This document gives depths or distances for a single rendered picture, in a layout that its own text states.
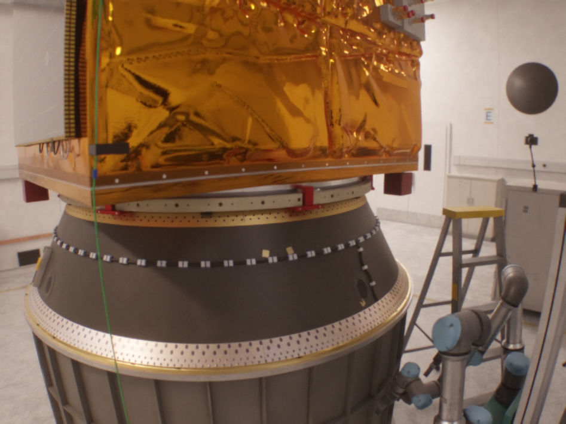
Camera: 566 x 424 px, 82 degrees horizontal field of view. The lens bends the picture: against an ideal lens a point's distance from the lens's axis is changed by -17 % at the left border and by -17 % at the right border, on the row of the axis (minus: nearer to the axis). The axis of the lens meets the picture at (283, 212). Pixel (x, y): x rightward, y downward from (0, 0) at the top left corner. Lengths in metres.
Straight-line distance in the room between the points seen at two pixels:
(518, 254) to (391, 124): 3.03
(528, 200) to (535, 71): 4.58
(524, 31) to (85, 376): 8.89
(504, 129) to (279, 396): 7.87
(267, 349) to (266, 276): 0.26
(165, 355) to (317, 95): 1.14
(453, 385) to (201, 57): 1.35
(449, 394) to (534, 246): 3.44
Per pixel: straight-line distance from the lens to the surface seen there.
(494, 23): 9.17
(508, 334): 2.08
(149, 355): 1.40
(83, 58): 1.15
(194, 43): 1.22
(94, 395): 1.70
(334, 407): 1.69
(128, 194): 1.14
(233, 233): 1.41
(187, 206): 1.39
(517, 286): 1.85
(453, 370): 1.39
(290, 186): 1.49
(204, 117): 1.20
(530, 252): 4.72
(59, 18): 1.29
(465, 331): 1.33
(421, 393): 1.62
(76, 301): 1.65
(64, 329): 1.67
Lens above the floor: 1.91
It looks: 10 degrees down
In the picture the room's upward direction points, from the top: straight up
